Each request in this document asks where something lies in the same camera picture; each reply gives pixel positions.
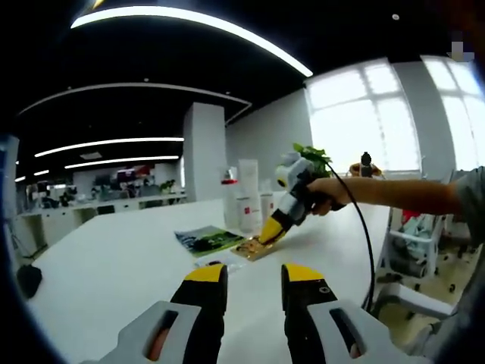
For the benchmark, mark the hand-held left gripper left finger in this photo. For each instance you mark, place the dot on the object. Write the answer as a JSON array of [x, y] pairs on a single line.
[[201, 311]]

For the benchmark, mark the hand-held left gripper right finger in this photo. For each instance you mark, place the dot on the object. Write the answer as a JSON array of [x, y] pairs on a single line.
[[303, 311]]

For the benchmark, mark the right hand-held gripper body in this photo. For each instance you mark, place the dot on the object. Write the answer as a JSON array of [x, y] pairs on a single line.
[[295, 170]]

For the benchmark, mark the clear cap white skincare tube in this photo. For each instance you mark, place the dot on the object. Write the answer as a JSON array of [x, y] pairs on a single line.
[[266, 208]]

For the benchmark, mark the white skincare pump bottle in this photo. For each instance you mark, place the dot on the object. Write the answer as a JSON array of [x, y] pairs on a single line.
[[246, 218]]

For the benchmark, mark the gold foil packet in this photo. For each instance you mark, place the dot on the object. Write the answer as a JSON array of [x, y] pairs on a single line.
[[250, 250]]

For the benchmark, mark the red collar skincare bottle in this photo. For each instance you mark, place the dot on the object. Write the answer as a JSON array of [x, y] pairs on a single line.
[[231, 204]]

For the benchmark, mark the person's right hand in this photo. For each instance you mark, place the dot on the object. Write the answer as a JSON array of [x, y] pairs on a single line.
[[331, 191]]

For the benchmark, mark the potted green plant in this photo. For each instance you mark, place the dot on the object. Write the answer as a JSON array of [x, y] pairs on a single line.
[[318, 155]]

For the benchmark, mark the clear plastic packet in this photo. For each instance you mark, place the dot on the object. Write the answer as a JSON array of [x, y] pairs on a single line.
[[212, 261]]

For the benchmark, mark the green packet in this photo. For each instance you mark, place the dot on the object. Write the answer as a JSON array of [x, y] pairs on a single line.
[[219, 240]]

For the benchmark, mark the small orange black object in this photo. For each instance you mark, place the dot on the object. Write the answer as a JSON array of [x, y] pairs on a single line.
[[365, 163]]

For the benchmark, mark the blue silver packet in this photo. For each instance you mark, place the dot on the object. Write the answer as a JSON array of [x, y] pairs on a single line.
[[185, 239]]

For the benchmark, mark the bright window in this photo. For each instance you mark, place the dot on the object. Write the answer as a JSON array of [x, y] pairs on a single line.
[[360, 121], [462, 125]]

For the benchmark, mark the white square pillar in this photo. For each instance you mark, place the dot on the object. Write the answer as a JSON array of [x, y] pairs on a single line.
[[204, 151]]

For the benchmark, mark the white office chair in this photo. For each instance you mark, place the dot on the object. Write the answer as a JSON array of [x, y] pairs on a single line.
[[413, 250], [417, 303]]

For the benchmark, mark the white office desk row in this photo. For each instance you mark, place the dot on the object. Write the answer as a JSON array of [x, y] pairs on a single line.
[[94, 210]]

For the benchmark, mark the long ceiling light strip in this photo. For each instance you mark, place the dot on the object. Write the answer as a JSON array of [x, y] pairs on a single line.
[[151, 11]]

